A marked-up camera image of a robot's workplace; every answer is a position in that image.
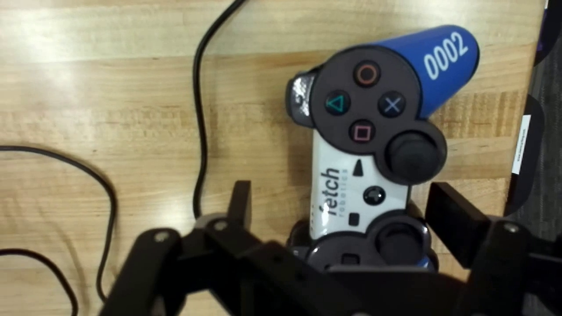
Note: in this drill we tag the black part with white label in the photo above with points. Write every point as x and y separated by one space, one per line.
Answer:
521 145

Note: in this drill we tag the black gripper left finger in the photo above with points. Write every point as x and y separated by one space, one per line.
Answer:
176 273

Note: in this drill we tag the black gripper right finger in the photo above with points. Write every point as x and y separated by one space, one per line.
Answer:
503 263

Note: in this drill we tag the blue and white game controller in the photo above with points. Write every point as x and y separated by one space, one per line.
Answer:
363 115

